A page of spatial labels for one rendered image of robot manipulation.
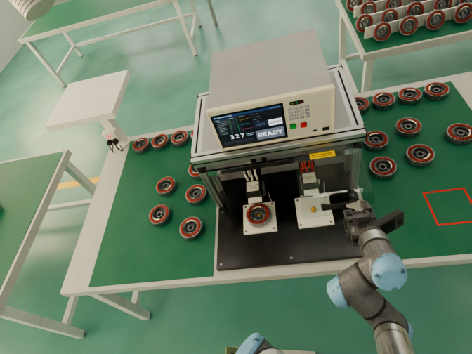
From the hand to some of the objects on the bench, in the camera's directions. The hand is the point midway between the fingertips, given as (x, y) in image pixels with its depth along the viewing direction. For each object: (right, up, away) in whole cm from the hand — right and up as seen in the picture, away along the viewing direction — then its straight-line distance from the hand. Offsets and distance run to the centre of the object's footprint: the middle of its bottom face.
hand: (361, 204), depth 99 cm
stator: (-62, -17, +46) cm, 79 cm away
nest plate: (-30, -10, +39) cm, 50 cm away
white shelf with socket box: (-106, +23, +90) cm, 141 cm away
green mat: (-81, -1, +64) cm, 103 cm away
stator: (+44, +32, +50) cm, 74 cm away
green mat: (+44, +18, +40) cm, 62 cm away
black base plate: (-18, -8, +39) cm, 44 cm away
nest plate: (-7, -7, +34) cm, 35 cm away
